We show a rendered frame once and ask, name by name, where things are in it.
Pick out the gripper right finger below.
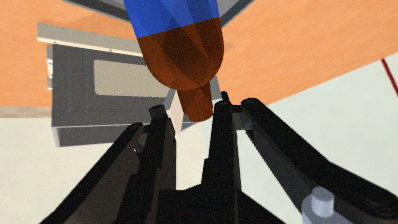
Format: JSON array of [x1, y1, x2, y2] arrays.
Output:
[[192, 75, 398, 224]]

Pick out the brown and blue bottle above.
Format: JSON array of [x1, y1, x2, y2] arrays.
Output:
[[123, 0, 224, 122]]

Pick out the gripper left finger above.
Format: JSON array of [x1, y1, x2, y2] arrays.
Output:
[[39, 88, 184, 224]]

